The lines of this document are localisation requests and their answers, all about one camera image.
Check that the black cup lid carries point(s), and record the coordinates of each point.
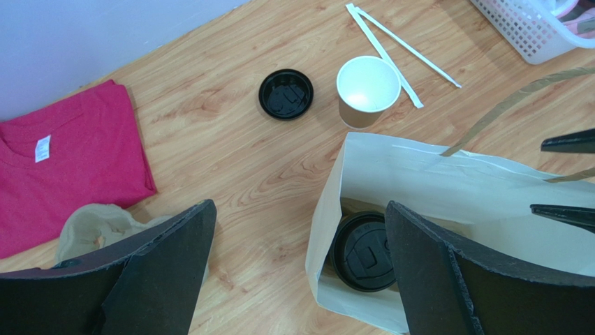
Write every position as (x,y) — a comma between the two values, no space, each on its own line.
(359,252)
(286,94)

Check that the brown paper bag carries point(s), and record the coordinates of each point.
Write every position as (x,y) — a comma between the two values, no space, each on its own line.
(483,198)

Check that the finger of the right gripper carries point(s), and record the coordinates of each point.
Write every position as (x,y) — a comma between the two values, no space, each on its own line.
(581,142)
(576,216)

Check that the white wrapped straw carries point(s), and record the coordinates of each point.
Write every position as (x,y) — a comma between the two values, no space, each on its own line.
(412,50)
(383,54)

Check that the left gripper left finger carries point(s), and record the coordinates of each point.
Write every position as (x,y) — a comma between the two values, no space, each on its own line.
(145,284)

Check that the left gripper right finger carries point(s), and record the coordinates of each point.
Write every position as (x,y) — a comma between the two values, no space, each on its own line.
(450,284)

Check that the white plastic basket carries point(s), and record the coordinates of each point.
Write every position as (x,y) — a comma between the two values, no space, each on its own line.
(536,34)

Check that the folded red cloth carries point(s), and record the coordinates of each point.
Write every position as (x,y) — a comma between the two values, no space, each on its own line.
(81,150)

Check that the pink strap item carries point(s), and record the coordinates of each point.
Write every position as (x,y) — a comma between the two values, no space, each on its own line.
(578,18)

